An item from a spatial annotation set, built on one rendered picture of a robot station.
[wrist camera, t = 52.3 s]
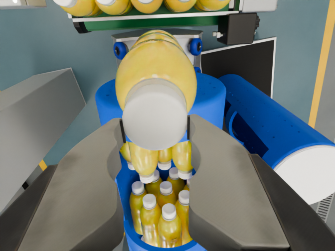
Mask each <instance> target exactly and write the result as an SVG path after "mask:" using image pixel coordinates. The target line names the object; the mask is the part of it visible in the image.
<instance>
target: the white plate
mask: <svg viewBox="0 0 335 251"><path fill-rule="evenodd" d="M273 170H274V171H275V172H276V173H277V174H278V175H279V176H280V177H281V178H282V179H283V180H284V181H286V182H287V183H288V184H289V185H290V186H291V187H292V188H293V189H294V190H295V191H296V192H297V193H298V194H299V195H300V196H301V197H302V198H303V199H304V200H305V201H306V202H307V203H308V204H309V205H310V204H313V203H316V202H318V201H320V200H322V199H324V198H326V197H328V196H329V195H331V194H332V193H333V192H335V147H334V146H331V145H314V146H309V147H305V148H302V149H300V150H297V151H295V152H293V153H291V154H290V155H288V156H287V157H285V158H284V159H283V160H281V161H280V162H279V163H278V164H277V165H276V166H275V168H274V169H273Z"/></svg>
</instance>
